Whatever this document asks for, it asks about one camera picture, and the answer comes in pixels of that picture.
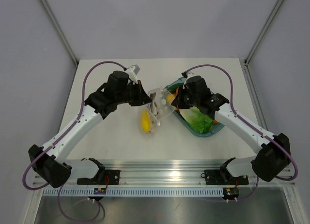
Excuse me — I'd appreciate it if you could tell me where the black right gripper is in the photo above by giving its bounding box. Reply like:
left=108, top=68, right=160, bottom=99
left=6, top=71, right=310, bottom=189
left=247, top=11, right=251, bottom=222
left=172, top=85, right=200, bottom=109

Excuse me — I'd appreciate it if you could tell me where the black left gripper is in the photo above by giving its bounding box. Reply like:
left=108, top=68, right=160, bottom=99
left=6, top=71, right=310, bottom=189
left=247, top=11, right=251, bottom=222
left=116, top=80, right=152, bottom=106

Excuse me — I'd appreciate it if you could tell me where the clear dotted zip bag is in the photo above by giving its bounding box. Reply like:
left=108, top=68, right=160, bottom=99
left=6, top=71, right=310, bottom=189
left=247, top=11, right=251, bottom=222
left=143, top=87, right=175, bottom=134

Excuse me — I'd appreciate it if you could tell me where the grey toy fish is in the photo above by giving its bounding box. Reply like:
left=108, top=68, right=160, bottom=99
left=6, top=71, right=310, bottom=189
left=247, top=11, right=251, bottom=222
left=150, top=92, right=158, bottom=117

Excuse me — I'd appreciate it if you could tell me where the yellow bell pepper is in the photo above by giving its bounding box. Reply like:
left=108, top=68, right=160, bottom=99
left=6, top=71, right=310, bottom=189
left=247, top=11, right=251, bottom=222
left=139, top=109, right=152, bottom=133

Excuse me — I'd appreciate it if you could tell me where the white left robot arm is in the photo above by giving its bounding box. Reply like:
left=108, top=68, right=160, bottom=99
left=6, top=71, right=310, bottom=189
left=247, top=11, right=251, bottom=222
left=28, top=65, right=151, bottom=188

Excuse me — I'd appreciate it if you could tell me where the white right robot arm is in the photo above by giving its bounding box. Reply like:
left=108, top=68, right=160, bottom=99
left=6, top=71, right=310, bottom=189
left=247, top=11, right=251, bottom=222
left=171, top=75, right=291, bottom=183

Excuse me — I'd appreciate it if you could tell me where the green cucumber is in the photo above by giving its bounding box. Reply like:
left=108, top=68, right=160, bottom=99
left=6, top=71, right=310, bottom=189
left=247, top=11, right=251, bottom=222
left=167, top=84, right=179, bottom=93

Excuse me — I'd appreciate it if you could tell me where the yellow lemon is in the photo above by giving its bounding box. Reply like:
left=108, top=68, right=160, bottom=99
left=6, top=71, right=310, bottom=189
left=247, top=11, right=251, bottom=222
left=166, top=94, right=176, bottom=105

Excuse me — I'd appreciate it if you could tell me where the green white lettuce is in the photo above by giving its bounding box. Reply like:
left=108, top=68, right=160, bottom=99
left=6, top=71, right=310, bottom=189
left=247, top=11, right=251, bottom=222
left=179, top=107, right=213, bottom=134

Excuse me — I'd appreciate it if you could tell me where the teal plastic basket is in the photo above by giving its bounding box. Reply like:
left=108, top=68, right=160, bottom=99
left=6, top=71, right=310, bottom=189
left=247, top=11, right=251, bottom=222
left=164, top=76, right=225, bottom=138

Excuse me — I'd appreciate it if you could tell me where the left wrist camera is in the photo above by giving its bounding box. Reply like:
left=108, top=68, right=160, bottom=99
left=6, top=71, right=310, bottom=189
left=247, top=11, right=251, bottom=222
left=125, top=65, right=140, bottom=81

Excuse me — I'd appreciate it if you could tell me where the left aluminium frame post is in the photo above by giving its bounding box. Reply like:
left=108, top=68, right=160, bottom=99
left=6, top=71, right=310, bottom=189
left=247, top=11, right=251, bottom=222
left=38, top=0, right=79, bottom=68

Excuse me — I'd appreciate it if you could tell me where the aluminium frame post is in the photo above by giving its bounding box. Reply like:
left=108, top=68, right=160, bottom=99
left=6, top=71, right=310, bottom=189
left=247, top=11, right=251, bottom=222
left=38, top=0, right=79, bottom=68
left=244, top=0, right=286, bottom=66

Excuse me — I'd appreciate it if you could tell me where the aluminium mounting rail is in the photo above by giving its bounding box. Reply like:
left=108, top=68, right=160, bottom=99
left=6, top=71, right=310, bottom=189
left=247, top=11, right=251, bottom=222
left=32, top=160, right=296, bottom=187

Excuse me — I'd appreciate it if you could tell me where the white slotted cable duct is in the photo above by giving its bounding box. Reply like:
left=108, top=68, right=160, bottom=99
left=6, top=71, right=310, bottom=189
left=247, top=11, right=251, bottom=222
left=43, top=187, right=224, bottom=197

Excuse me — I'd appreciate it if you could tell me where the right aluminium frame post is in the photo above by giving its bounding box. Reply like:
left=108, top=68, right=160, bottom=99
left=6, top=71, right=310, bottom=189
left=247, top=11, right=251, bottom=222
left=244, top=0, right=286, bottom=66

